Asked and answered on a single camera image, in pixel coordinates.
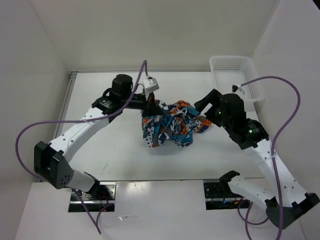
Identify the colourful patterned shorts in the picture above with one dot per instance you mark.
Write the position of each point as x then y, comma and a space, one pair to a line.
178, 124

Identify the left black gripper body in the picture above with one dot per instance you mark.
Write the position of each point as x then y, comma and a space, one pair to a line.
138, 101

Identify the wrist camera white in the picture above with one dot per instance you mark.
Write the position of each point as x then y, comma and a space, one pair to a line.
236, 88
150, 85

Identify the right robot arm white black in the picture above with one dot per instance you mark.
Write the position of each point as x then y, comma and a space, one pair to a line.
286, 200

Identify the white plastic basket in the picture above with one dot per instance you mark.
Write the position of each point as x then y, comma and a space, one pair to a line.
229, 70

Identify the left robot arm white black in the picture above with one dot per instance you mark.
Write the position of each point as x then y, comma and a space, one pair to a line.
51, 160

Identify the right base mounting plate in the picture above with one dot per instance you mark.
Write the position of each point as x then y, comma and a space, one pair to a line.
218, 196

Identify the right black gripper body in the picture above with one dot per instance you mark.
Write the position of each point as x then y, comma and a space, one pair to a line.
214, 114

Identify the base mounting plate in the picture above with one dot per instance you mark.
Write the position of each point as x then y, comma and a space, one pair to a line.
218, 196
104, 201

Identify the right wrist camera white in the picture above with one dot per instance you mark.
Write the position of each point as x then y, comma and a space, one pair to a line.
236, 88

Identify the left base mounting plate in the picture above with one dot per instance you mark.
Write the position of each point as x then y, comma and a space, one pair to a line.
104, 201

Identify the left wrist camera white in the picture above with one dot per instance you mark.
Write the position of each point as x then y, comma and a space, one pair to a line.
150, 85

